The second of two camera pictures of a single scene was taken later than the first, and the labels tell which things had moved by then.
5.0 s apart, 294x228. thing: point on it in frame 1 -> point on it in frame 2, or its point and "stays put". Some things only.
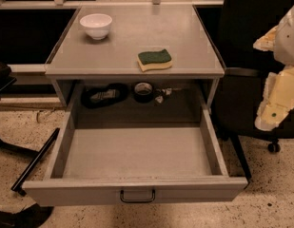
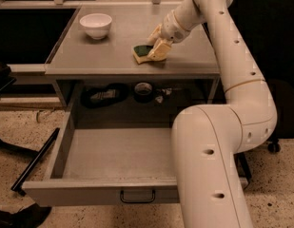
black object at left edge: [2, 78] stays put
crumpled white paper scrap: [161, 98] stays put
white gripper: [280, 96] -> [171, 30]
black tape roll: [143, 92] stays put
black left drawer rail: [17, 186] stays put
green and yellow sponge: [154, 60] -> [140, 52]
